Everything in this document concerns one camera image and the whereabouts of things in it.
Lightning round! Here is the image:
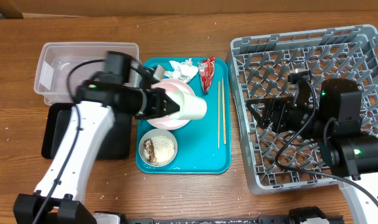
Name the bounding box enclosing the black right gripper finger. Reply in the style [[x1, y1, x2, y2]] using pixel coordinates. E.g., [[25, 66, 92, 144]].
[[246, 102, 270, 129], [246, 97, 293, 106]]

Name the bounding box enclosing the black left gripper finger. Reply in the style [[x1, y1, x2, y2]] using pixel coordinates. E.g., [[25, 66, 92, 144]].
[[135, 111, 173, 120], [154, 88, 180, 113]]

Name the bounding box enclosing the white paper cup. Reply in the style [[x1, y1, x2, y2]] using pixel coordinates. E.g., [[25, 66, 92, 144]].
[[167, 90, 207, 120]]

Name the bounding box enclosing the grey bowl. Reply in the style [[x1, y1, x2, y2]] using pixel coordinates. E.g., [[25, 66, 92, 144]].
[[138, 129, 177, 167]]

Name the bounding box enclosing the white napkin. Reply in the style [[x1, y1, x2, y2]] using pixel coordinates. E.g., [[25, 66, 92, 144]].
[[164, 58, 199, 84]]

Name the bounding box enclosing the red snack wrapper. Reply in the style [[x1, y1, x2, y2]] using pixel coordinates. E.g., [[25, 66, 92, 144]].
[[197, 57, 215, 94]]

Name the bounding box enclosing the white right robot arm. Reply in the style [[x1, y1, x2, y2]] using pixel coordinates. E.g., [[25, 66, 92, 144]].
[[246, 78, 378, 223]]

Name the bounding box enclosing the pink plate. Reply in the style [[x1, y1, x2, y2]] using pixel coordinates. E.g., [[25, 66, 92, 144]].
[[148, 78, 195, 130]]

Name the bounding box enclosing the left wooden chopstick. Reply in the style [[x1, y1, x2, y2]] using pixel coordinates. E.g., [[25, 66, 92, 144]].
[[217, 82, 220, 149]]

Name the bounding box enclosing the wooden chopstick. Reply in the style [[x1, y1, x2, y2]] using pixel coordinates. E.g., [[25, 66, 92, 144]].
[[222, 78, 227, 144], [217, 82, 220, 149]]

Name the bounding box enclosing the grey dish rack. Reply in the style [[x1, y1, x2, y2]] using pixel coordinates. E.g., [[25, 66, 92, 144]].
[[228, 24, 378, 195]]

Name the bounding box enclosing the right wooden chopstick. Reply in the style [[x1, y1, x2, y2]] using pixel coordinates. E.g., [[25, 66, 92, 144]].
[[222, 78, 227, 144]]

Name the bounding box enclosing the teal serving tray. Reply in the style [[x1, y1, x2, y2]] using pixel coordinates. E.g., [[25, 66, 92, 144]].
[[136, 58, 232, 174]]

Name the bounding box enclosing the black rectangular tray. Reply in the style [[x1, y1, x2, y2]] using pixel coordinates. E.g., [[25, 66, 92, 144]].
[[41, 103, 132, 160]]

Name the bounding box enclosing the clear plastic bin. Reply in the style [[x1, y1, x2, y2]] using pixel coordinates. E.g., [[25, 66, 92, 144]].
[[34, 42, 139, 105]]

